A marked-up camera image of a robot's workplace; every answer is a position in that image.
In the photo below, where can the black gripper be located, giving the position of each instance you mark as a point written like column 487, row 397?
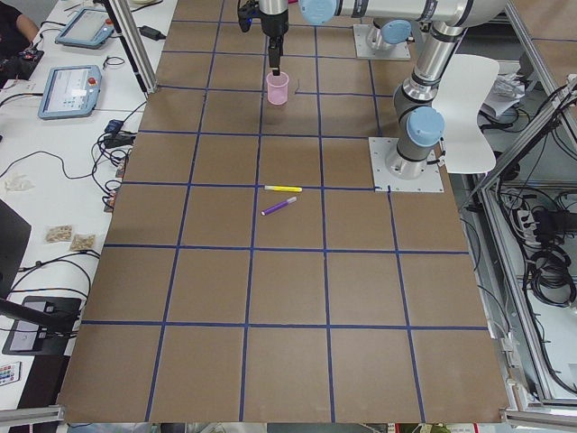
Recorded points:
column 274, row 28

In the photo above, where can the purple marker pen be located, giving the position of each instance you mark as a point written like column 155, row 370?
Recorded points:
column 276, row 207

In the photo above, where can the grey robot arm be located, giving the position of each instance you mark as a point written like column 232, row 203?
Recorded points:
column 421, row 127

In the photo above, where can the grey rear robot arm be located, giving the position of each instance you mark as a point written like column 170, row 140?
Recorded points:
column 383, row 39

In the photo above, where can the translucent pink plastic cup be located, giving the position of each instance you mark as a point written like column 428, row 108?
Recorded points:
column 277, row 88

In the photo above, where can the black power adapter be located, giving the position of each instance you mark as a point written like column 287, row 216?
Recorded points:
column 151, row 33

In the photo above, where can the yellow marker pen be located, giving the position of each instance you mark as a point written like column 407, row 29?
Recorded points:
column 278, row 188

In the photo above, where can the blue black usb hub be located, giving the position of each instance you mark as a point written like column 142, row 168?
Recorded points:
column 115, row 136

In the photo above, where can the far blue teach pendant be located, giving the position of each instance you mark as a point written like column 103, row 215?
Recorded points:
column 89, row 28

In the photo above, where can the blue teach pendant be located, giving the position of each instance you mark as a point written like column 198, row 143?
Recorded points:
column 70, row 92
column 89, row 28

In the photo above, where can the white plastic chair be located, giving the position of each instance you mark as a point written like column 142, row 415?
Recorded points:
column 465, row 84

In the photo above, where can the near blue teach pendant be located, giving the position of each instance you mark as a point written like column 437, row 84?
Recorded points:
column 70, row 92

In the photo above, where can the bag of nuts right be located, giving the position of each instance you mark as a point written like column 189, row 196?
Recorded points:
column 80, row 242

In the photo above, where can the bag of nuts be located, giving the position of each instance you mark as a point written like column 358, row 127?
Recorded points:
column 58, row 234
column 80, row 242

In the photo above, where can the bag of nuts left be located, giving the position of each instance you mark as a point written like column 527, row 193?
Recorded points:
column 58, row 234

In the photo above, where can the white crumpled plastic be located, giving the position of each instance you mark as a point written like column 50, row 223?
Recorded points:
column 18, row 183

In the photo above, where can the white power strip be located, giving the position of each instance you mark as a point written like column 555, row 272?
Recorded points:
column 525, row 225

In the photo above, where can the black monitor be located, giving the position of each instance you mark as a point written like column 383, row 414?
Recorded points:
column 14, row 236

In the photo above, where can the black monitor stand base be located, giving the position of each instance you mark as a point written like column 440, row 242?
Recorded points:
column 42, row 325

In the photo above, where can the white remote control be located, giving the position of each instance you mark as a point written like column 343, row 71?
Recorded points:
column 10, row 373

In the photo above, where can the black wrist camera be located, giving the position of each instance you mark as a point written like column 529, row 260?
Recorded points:
column 246, row 13

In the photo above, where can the aluminium frame post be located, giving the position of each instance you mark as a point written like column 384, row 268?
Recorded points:
column 119, row 12

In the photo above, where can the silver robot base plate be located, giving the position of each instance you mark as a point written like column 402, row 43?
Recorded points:
column 391, row 173

